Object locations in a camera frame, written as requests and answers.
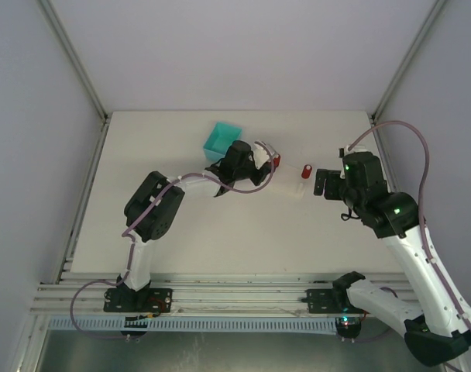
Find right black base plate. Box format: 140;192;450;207
301;289;365;315

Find red large spring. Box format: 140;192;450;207
301;164;313;180

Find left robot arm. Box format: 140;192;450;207
116;140;278;301

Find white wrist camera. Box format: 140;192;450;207
253;140;279;169
339;144;369;158

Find aluminium corner post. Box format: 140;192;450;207
36;0;108;123
370;0;449;124

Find aluminium rail frame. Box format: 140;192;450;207
29;273;452;318

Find grey slotted cable duct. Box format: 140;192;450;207
49;315;336;335

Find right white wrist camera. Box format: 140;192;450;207
339;144;369;158

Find teal plastic bin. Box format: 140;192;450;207
203;122;242;162

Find right aluminium corner post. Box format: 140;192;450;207
370;0;449;124

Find left aluminium corner post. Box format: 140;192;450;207
36;0;108;123

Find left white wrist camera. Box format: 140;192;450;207
253;140;279;169

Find white peg fixture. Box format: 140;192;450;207
266;163;307;200

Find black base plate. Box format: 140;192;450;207
103;288;173;314
301;289;365;315

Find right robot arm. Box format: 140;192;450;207
314;151;471;367

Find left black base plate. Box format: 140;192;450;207
103;288;173;314

